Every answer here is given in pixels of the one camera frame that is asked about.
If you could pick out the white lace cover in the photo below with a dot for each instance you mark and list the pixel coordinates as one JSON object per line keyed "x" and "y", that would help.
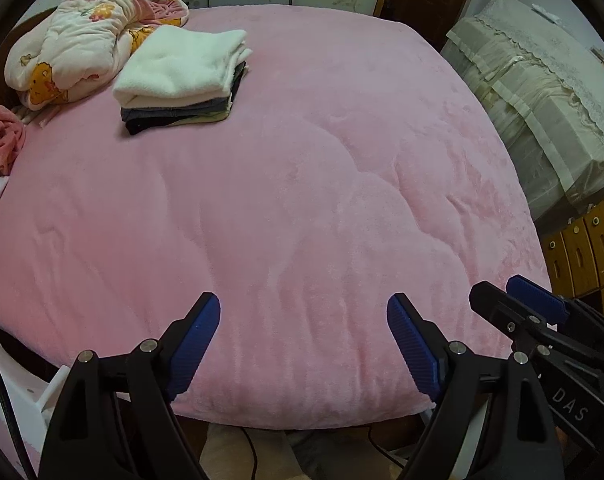
{"x": 556, "y": 55}

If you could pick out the wooden drawer cabinet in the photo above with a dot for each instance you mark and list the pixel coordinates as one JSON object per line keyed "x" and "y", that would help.
{"x": 581, "y": 250}

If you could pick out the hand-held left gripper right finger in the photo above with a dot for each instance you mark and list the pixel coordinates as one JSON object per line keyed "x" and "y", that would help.
{"x": 411, "y": 345}

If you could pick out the white fluffy coat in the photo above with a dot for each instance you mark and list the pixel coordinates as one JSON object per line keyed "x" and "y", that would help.
{"x": 182, "y": 65}

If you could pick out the cartoon print quilt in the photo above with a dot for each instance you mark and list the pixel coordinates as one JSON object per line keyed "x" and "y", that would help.
{"x": 72, "y": 45}

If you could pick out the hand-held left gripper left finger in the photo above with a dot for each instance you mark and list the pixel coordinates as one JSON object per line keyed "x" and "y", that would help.
{"x": 197, "y": 345}

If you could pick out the folded cream garment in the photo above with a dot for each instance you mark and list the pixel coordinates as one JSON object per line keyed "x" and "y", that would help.
{"x": 207, "y": 118}

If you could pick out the cloth-covered furniture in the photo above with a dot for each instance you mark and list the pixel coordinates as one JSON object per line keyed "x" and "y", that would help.
{"x": 531, "y": 125}

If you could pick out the folded black garment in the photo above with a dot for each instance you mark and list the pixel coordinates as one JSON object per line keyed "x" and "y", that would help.
{"x": 147, "y": 125}

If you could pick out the pink fleece blanket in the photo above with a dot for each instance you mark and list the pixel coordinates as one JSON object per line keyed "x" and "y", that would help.
{"x": 282, "y": 210}

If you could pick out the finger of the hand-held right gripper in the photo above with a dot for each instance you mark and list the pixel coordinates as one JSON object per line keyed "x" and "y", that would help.
{"x": 501, "y": 310}
{"x": 536, "y": 295}

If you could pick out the crumpled pink garment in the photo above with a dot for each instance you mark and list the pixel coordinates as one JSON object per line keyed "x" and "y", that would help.
{"x": 2, "y": 140}

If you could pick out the striped cloth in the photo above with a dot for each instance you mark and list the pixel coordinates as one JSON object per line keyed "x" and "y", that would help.
{"x": 37, "y": 116}

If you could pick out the white plastic box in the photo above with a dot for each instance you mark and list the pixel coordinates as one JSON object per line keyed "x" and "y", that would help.
{"x": 27, "y": 385}

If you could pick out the folded blue jeans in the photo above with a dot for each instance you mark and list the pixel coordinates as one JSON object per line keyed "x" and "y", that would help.
{"x": 202, "y": 106}

